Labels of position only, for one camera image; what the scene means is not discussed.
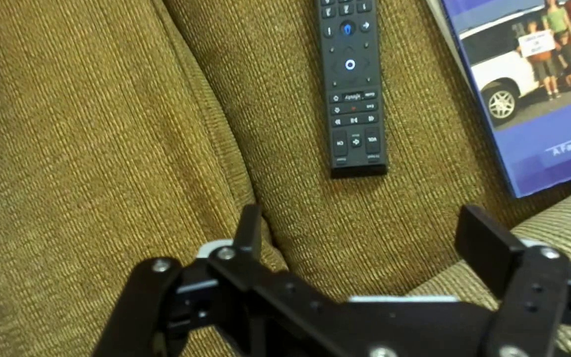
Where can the black remote control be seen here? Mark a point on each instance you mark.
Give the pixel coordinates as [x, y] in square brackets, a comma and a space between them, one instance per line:
[352, 87]

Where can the blue guidebook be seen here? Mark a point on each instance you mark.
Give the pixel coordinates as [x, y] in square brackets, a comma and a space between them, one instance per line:
[517, 59]

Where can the brown fabric couch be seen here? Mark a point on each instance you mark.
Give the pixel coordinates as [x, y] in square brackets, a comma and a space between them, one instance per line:
[144, 127]

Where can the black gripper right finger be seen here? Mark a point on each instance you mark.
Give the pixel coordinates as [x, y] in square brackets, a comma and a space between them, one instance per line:
[487, 246]

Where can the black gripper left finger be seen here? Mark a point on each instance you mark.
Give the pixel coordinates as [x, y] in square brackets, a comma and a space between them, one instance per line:
[247, 236]

